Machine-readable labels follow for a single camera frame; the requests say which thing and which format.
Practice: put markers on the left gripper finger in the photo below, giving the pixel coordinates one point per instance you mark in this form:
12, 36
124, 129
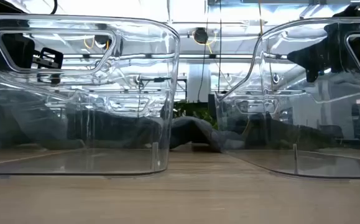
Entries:
52, 63

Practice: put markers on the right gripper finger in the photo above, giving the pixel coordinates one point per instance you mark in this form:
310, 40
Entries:
313, 57

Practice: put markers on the clear plastic bin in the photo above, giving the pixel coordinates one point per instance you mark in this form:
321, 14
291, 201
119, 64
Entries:
155, 93
260, 93

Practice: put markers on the dark grey hat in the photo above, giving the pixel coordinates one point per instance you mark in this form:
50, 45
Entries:
114, 127
279, 130

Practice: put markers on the round black hanging object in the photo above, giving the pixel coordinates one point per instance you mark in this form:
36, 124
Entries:
201, 35

